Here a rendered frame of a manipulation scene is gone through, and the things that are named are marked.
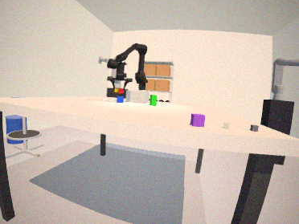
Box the purple cube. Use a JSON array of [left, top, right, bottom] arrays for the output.
[[190, 113, 205, 127]]

